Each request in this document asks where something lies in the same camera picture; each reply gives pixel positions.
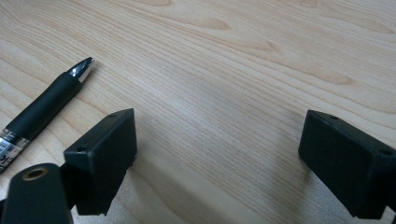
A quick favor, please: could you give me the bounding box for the black pen with silver tip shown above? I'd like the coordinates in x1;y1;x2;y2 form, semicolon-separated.
0;56;95;174

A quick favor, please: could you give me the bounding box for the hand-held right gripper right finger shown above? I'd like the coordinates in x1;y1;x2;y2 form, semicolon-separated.
298;109;396;220

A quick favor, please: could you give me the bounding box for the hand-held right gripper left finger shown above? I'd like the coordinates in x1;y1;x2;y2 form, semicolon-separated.
64;107;138;217

